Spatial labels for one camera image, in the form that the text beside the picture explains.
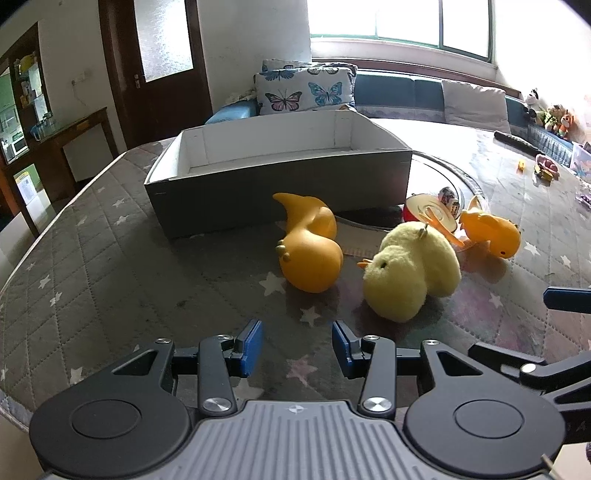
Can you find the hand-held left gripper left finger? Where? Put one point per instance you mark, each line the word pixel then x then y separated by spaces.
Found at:
pixel 249 348

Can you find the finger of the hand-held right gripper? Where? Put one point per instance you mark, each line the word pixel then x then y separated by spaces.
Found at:
pixel 531 369
pixel 565 299

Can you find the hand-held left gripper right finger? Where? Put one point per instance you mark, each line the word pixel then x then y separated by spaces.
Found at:
pixel 344 348

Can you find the yellow plush chick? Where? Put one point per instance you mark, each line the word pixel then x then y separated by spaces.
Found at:
pixel 406 272

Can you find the small orange rubber duck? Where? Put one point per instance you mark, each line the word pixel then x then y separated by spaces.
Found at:
pixel 489 233

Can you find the large orange rubber duck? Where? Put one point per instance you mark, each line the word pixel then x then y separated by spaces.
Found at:
pixel 309 251

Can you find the grey cardboard box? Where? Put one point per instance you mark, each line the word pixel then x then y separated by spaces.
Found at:
pixel 277 194

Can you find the yellow toy car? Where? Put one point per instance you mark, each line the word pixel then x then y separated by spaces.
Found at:
pixel 544 174

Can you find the clear plastic storage box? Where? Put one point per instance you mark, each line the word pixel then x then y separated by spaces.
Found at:
pixel 581 159

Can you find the small printed ball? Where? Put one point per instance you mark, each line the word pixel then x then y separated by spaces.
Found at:
pixel 449 196

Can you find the black remote control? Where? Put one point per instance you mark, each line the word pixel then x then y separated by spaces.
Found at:
pixel 519 143

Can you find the yellow green plush toy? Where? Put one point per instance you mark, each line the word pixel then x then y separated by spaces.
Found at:
pixel 549 119

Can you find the black white plush toy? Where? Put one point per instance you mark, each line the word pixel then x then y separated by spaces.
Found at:
pixel 532 104

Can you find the grey sofa cushion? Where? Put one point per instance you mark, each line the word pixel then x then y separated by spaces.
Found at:
pixel 475 106

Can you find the white cloth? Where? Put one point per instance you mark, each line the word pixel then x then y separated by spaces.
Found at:
pixel 240 97

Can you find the butterfly print pillow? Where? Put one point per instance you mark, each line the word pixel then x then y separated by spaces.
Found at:
pixel 300 92
pixel 281 63

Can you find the blue sofa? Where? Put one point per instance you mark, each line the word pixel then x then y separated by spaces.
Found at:
pixel 392 92

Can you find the dark wooden cabinet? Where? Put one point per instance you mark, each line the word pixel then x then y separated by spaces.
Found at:
pixel 51 152

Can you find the dark wooden door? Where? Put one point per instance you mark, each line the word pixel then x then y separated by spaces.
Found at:
pixel 115 69

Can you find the window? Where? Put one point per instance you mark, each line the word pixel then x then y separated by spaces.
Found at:
pixel 392 18

